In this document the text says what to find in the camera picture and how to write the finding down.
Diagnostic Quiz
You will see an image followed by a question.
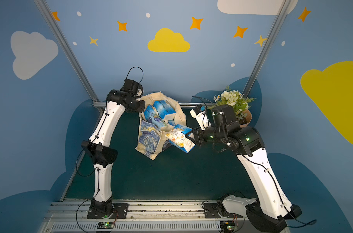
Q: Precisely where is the floral tissue pack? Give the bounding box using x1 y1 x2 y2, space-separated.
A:
166 124 195 153

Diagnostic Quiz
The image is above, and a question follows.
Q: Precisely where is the left aluminium frame post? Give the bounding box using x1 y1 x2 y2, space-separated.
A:
34 0 99 102

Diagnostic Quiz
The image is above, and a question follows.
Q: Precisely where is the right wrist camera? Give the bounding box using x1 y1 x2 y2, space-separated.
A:
190 104 211 130

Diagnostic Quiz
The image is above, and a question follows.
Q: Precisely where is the cream canvas tote bag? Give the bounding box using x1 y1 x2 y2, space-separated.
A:
135 92 187 160

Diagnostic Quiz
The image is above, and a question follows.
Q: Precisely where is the pink pot with flowers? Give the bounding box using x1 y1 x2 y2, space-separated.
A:
208 86 256 127

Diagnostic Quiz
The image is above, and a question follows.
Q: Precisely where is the aluminium front rail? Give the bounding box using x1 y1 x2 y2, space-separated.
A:
38 199 257 233

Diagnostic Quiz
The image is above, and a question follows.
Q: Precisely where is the right aluminium frame post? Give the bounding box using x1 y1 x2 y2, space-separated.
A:
243 0 293 97

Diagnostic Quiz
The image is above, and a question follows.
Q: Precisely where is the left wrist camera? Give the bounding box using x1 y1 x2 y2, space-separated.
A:
134 84 143 99

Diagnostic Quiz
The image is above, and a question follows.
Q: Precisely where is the rear aluminium frame bar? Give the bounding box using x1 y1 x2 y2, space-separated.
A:
93 102 214 108

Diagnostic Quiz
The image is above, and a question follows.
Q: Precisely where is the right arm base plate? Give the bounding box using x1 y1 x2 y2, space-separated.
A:
201 202 234 218

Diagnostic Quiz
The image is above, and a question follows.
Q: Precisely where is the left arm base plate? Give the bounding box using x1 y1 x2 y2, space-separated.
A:
87 203 129 219

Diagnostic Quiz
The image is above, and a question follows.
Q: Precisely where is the left controller board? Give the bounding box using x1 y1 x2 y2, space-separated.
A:
97 221 115 230

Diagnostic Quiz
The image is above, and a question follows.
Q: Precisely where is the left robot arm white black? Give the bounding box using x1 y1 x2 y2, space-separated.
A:
81 79 145 217

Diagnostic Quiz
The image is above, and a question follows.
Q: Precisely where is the controller board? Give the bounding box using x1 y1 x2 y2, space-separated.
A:
219 221 238 233
97 221 115 230

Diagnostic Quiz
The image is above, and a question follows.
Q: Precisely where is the blue tissue pack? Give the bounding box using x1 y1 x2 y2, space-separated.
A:
153 100 176 121
144 105 158 121

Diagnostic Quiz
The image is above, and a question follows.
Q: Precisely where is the aluminium frame post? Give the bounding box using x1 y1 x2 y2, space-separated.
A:
243 0 293 97
34 0 99 102

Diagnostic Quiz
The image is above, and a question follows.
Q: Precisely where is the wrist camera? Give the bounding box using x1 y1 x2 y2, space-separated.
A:
190 104 211 130
134 84 143 99

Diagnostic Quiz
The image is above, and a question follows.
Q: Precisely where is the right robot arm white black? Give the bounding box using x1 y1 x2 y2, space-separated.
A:
186 105 302 233

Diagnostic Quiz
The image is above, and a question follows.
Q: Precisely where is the right controller board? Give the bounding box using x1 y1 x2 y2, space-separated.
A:
219 221 238 233

